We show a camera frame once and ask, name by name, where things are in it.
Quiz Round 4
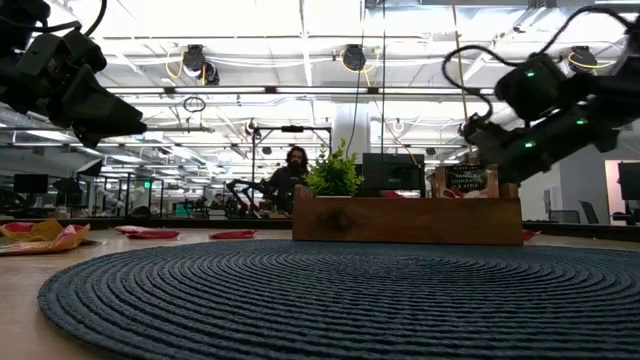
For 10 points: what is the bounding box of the dark office chair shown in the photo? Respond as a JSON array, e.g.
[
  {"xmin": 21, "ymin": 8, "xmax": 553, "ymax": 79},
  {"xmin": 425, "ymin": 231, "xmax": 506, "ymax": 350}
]
[{"xmin": 579, "ymin": 199, "xmax": 601, "ymax": 225}]

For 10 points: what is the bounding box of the beige tea packet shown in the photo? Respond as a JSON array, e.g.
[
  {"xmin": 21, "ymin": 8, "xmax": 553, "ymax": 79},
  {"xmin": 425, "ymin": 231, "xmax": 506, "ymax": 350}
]
[{"xmin": 433, "ymin": 163, "xmax": 500, "ymax": 200}]

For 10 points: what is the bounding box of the black hanging cable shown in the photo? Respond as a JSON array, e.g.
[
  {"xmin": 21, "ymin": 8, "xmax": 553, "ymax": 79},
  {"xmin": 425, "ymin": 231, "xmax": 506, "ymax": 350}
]
[{"xmin": 380, "ymin": 0, "xmax": 387, "ymax": 155}]

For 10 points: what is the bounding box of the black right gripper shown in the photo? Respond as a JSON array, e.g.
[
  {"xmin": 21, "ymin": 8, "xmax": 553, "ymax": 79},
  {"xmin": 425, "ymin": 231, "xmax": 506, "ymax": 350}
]
[{"xmin": 492, "ymin": 127, "xmax": 561, "ymax": 186}]

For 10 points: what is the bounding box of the small green potted plant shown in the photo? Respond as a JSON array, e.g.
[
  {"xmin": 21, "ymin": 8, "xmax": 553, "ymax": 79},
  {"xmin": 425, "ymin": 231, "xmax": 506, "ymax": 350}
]
[{"xmin": 304, "ymin": 139, "xmax": 366, "ymax": 197}]

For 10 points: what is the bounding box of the black ceiling cable reel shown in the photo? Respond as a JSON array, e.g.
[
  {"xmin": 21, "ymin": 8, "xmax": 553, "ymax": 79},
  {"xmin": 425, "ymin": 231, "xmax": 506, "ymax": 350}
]
[
  {"xmin": 567, "ymin": 45, "xmax": 616, "ymax": 76},
  {"xmin": 341, "ymin": 43, "xmax": 368, "ymax": 73},
  {"xmin": 180, "ymin": 43, "xmax": 221, "ymax": 86}
]

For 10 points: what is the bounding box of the person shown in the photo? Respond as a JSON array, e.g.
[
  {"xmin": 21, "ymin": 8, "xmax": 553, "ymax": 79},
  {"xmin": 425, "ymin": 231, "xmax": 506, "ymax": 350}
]
[{"xmin": 267, "ymin": 145, "xmax": 311, "ymax": 214}]

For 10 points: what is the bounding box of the grey equipment box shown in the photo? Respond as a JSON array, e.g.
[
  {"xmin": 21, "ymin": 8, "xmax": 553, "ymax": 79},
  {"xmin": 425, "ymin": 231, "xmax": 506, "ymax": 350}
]
[{"xmin": 548, "ymin": 209, "xmax": 581, "ymax": 225}]

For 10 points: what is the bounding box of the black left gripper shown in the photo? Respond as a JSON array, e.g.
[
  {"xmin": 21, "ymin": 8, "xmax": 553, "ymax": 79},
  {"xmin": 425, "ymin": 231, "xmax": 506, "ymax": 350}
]
[{"xmin": 0, "ymin": 29, "xmax": 148, "ymax": 150}]

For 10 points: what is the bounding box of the wooden tea organizer box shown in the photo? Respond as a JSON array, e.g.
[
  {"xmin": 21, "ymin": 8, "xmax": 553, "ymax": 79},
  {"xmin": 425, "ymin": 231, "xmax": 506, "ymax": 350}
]
[{"xmin": 292, "ymin": 183, "xmax": 525, "ymax": 247}]

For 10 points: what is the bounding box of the black computer monitor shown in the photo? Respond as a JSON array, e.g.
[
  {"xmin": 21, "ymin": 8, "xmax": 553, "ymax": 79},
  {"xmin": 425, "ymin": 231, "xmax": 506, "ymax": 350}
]
[
  {"xmin": 13, "ymin": 173, "xmax": 50, "ymax": 195},
  {"xmin": 361, "ymin": 152, "xmax": 427, "ymax": 197},
  {"xmin": 617, "ymin": 162, "xmax": 640, "ymax": 201}
]

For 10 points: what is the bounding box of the yellow hanging cord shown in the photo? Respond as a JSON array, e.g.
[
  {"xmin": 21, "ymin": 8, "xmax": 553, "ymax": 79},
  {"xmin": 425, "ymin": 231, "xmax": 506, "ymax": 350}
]
[{"xmin": 450, "ymin": 0, "xmax": 479, "ymax": 166}]

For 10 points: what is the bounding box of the black camera rig frame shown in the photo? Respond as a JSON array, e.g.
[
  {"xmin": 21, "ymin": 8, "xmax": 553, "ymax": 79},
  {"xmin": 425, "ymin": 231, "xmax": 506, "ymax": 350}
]
[{"xmin": 251, "ymin": 123, "xmax": 334, "ymax": 179}]

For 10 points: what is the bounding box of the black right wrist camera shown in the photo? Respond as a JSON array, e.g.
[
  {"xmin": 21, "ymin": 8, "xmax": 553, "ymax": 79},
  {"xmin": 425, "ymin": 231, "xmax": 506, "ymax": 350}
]
[{"xmin": 458, "ymin": 117, "xmax": 501, "ymax": 151}]

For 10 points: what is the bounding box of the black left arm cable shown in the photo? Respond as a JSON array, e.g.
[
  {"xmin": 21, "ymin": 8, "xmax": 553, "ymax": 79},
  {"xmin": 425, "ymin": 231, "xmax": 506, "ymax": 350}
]
[{"xmin": 0, "ymin": 0, "xmax": 109, "ymax": 39}]

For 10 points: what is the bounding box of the black aluminium table frame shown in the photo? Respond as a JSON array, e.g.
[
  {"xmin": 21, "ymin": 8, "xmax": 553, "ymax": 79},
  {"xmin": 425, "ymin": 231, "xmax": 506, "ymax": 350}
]
[{"xmin": 0, "ymin": 214, "xmax": 640, "ymax": 239}]

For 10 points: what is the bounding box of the round dark blue woven placemat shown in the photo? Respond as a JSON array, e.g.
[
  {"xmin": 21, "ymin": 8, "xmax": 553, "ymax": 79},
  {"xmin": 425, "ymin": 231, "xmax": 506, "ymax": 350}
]
[{"xmin": 37, "ymin": 238, "xmax": 640, "ymax": 360}]

